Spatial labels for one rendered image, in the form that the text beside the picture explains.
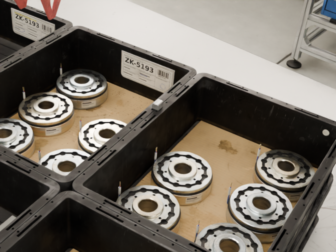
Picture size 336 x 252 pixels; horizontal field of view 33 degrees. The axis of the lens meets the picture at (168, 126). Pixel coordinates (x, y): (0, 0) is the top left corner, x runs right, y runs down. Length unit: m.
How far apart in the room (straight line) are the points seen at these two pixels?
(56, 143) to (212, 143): 0.29
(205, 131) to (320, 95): 0.51
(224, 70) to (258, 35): 1.79
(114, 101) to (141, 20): 0.65
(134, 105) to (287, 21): 2.49
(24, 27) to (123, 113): 0.34
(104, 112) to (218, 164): 0.26
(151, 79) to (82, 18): 0.67
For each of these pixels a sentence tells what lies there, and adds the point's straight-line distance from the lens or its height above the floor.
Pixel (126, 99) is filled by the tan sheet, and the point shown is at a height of 0.83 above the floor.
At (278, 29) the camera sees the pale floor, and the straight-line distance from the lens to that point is 3.44.
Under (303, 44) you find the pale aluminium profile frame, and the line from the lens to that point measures 3.00.
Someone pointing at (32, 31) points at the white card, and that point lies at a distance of 1.30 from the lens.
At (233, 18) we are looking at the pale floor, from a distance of 3.48.
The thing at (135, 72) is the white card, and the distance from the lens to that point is 1.15.
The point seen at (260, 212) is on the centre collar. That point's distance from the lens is 0.89.
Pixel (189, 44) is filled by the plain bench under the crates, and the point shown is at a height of 0.70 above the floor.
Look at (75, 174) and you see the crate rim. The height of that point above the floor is 0.93.
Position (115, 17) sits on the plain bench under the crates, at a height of 0.70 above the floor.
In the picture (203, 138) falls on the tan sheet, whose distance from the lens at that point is 1.07.
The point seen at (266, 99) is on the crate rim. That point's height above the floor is 0.93.
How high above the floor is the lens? 1.49
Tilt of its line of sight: 37 degrees down
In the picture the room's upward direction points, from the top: 6 degrees clockwise
